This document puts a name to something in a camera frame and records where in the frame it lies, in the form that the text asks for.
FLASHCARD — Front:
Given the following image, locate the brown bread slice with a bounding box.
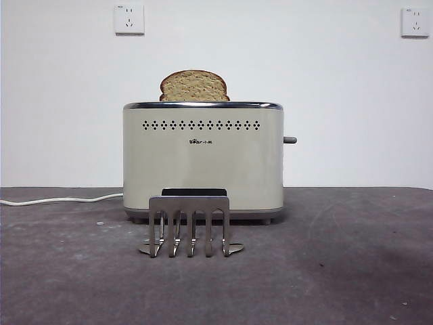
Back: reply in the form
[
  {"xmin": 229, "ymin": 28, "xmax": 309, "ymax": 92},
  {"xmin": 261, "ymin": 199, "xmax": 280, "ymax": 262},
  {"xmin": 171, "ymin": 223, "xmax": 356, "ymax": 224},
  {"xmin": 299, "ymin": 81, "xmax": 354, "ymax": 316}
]
[{"xmin": 158, "ymin": 70, "xmax": 231, "ymax": 102}]

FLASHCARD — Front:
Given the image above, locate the cream two-slot toaster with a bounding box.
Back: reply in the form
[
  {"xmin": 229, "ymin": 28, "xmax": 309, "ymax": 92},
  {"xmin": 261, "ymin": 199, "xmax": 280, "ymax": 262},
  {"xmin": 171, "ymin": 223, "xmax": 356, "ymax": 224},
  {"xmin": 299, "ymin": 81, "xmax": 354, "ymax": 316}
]
[{"xmin": 122, "ymin": 100, "xmax": 284, "ymax": 225}]

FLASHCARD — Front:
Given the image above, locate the silver metal toast rack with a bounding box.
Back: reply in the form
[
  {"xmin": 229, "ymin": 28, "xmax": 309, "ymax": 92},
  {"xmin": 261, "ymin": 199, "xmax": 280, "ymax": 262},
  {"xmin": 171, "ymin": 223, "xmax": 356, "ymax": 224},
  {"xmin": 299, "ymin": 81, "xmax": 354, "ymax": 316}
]
[{"xmin": 137, "ymin": 195, "xmax": 245, "ymax": 259}]

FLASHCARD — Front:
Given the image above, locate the white wall socket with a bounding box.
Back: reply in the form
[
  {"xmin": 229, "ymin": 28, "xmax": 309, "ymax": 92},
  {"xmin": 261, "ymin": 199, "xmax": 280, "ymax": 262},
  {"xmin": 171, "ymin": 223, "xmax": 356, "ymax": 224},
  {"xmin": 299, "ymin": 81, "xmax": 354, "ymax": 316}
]
[
  {"xmin": 114, "ymin": 3, "xmax": 145, "ymax": 37},
  {"xmin": 401, "ymin": 7, "xmax": 431, "ymax": 38}
]

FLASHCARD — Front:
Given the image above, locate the white power cord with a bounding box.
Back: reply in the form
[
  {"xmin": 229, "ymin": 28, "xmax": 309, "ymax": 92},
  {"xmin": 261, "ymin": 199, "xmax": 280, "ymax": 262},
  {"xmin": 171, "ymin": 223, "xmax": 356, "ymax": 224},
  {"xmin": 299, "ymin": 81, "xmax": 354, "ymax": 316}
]
[{"xmin": 0, "ymin": 193, "xmax": 124, "ymax": 207}]

